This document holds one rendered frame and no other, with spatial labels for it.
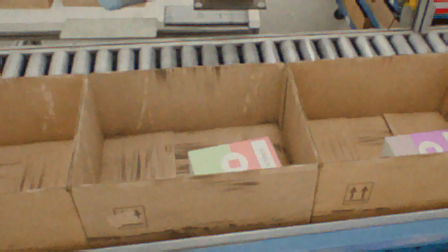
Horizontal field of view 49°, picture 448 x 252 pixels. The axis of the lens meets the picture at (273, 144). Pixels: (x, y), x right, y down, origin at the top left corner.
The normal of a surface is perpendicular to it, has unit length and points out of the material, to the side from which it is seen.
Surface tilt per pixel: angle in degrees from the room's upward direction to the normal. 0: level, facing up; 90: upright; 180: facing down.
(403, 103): 90
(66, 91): 90
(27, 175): 1
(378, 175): 90
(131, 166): 2
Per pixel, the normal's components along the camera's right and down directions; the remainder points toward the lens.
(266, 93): 0.16, 0.69
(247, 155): 0.06, -0.72
